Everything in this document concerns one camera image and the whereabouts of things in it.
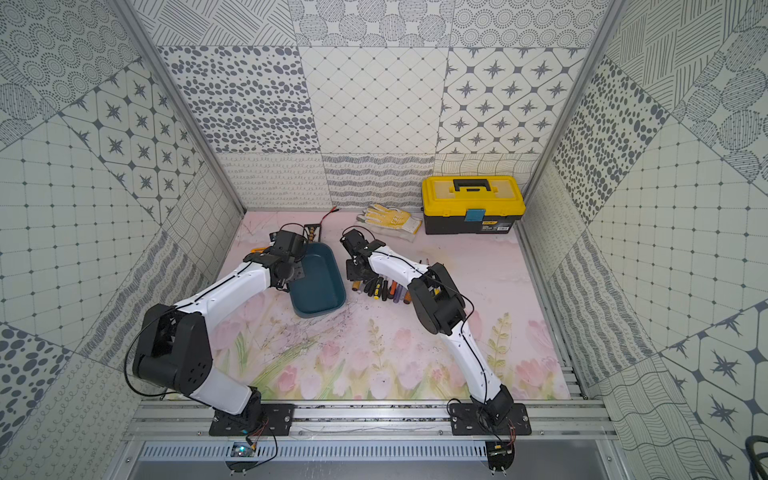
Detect yellow cap screwdriver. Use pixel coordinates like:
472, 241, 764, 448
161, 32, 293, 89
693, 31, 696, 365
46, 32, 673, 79
373, 277, 383, 300

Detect teal plastic storage box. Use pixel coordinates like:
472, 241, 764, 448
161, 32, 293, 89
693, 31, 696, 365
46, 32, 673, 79
289, 243, 346, 318

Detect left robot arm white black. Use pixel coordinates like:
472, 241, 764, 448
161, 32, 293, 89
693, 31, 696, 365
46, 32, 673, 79
131, 230, 308, 429

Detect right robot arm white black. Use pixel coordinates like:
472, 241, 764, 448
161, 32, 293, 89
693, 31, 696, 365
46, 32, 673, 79
340, 227, 514, 424

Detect black balanced charging board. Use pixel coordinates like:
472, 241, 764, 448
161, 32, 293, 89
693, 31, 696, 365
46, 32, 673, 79
303, 223, 321, 242

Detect yellow white work gloves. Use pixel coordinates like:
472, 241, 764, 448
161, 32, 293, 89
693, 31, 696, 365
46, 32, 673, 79
356, 204, 423, 241

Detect yellow black toolbox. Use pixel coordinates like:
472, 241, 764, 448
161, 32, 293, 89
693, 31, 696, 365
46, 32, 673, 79
421, 176, 526, 235

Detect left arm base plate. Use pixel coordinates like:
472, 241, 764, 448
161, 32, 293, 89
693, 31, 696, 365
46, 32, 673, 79
209, 403, 296, 437

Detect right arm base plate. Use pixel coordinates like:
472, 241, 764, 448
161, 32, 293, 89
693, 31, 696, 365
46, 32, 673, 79
446, 399, 532, 437

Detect white slotted cable duct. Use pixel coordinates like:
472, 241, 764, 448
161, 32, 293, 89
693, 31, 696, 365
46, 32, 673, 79
139, 440, 486, 462

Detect aluminium rail frame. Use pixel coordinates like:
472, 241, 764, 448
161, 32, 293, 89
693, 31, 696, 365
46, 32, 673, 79
126, 400, 618, 441

